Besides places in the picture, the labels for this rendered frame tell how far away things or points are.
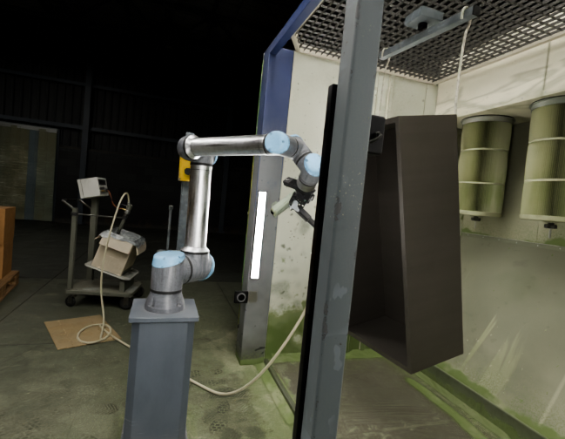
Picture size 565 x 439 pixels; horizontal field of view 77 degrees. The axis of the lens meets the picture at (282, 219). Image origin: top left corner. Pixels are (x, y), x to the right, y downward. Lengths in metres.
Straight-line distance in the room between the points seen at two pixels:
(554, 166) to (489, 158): 0.51
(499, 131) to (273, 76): 1.66
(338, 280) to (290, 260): 2.06
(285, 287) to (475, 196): 1.56
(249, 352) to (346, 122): 2.34
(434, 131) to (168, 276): 1.41
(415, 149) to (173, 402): 1.61
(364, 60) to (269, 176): 1.98
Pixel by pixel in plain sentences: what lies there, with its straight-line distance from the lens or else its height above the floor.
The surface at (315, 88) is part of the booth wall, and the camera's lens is 2.79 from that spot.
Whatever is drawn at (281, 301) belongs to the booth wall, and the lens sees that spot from 2.73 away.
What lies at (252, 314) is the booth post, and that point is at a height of 0.38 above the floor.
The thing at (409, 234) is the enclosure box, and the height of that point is 1.13.
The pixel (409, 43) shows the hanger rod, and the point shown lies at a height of 2.16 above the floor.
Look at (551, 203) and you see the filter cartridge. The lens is 2.63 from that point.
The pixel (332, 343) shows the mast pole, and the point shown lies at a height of 0.99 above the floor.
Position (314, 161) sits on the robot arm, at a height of 1.40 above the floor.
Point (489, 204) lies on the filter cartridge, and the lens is 3.00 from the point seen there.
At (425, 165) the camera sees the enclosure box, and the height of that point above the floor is 1.45.
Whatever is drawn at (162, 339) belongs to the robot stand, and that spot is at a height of 0.54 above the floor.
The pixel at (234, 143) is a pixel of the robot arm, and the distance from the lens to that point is 1.59.
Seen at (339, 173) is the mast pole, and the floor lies 1.28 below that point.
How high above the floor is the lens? 1.22
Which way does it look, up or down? 3 degrees down
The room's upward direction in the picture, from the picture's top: 6 degrees clockwise
